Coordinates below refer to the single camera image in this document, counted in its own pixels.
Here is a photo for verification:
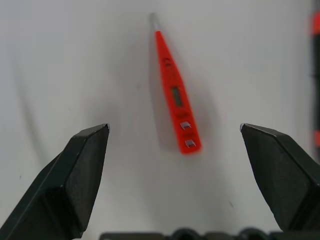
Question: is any red voltage tester pen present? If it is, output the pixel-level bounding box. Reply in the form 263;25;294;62
149;12;203;156

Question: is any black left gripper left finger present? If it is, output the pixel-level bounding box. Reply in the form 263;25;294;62
0;123;111;240

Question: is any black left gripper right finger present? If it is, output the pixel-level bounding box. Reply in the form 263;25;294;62
239;122;320;231

